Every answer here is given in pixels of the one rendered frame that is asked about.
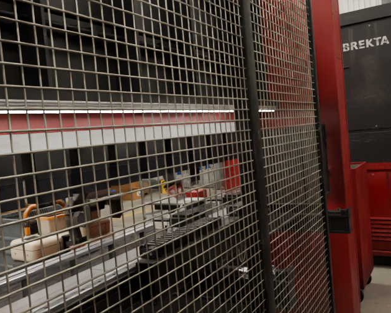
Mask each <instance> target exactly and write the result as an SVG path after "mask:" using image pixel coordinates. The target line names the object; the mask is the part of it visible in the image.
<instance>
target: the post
mask: <svg viewBox="0 0 391 313"><path fill-rule="evenodd" d="M238 5H240V6H238V8H239V16H241V17H240V26H242V28H241V27H240V30H241V36H242V37H243V38H241V44H242V47H244V48H242V52H243V57H244V58H245V59H244V58H243V66H244V68H246V69H244V74H245V78H246V79H245V88H247V89H246V98H247V99H248V100H246V102H247V109H249V110H248V119H250V120H249V121H248V124H249V129H251V130H250V131H249V138H250V140H252V141H250V146H251V150H253V151H251V160H254V161H252V168H253V170H254V171H253V180H255V181H254V190H256V191H255V192H254V196H255V200H257V201H256V202H255V204H256V210H258V211H257V212H256V218H257V220H259V221H258V222H257V226H258V230H259V232H258V240H260V241H259V250H261V251H260V252H259V254H260V261H261V260H262V261H261V270H262V272H261V276H262V280H264V281H262V284H263V290H264V289H265V290H264V291H263V298H264V300H265V301H264V310H265V309H266V310H265V313H276V303H275V295H274V281H273V273H272V259H271V244H270V236H269V222H268V214H267V200H266V185H265V178H264V163H263V149H262V141H261V127H260V119H259V104H258V90H257V82H256V68H255V60H254V46H253V31H252V23H251V9H250V1H249V0H238Z"/></svg>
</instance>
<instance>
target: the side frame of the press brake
mask: <svg viewBox="0 0 391 313"><path fill-rule="evenodd" d="M312 16H313V31H314V40H315V56H316V64H317V80H318V95H319V104H320V120H321V124H325V129H326V134H327V138H326V145H327V154H328V169H329V171H330V176H329V178H330V193H329V194H328V195H327V196H326V200H327V208H328V210H336V208H341V209H346V210H347V209H348V208H349V207H351V212H352V215H351V226H352V228H353V231H352V232H351V233H350V234H333V233H330V248H331V264H332V273H333V288H334V297H335V312H336V313H361V308H360V303H361V295H360V287H359V270H358V261H357V245H356V228H355V220H354V203H353V187H352V177H351V161H350V152H349V136H348V120H347V110H346V94H345V85H344V69H343V53H342V44H341V27H340V18H339V2H338V0H312Z"/></svg>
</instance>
